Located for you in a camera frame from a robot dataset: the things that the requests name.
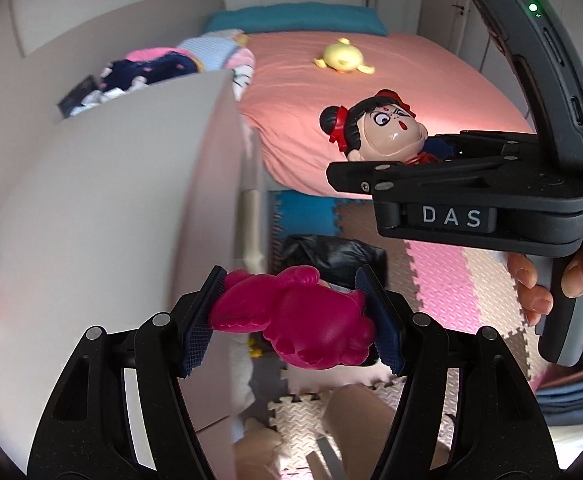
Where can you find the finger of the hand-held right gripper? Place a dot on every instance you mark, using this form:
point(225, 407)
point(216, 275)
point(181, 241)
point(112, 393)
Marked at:
point(496, 142)
point(421, 177)

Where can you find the black trash bag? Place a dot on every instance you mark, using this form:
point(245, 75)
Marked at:
point(331, 260)

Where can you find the small yellow plush toy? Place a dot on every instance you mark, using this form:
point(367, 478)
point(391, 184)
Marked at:
point(341, 55)

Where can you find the pink garment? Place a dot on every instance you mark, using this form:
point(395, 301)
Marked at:
point(151, 53)

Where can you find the navy patterned garment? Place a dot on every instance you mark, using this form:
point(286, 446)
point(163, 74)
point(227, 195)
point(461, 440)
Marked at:
point(156, 67)

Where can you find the folded blue cloth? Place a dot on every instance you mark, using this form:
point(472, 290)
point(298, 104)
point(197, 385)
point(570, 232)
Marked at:
point(566, 402)

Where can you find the person's right hand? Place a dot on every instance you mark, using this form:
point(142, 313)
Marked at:
point(531, 285)

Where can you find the foam puzzle floor mat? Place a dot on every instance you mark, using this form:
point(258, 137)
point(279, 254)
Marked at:
point(436, 280)

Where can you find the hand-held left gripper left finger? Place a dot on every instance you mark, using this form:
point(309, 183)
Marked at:
point(201, 325)

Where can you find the white wardrobe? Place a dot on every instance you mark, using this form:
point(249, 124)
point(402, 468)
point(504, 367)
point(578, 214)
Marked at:
point(441, 5)

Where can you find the black-haired doll figure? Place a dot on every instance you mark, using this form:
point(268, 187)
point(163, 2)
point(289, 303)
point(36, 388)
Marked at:
point(381, 130)

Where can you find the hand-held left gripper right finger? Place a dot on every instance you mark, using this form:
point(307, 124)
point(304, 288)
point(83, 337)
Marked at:
point(379, 325)

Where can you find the light blue cloth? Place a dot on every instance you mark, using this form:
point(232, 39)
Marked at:
point(211, 50)

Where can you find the pink bed sheet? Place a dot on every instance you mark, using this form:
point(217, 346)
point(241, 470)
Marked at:
point(291, 125)

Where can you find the brown cardboard box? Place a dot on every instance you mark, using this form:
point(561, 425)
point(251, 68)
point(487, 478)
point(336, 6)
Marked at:
point(361, 425)

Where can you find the teal pillow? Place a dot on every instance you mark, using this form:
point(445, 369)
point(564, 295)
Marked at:
point(296, 17)

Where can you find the magenta toy figure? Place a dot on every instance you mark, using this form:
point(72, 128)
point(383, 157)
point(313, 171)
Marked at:
point(311, 325)

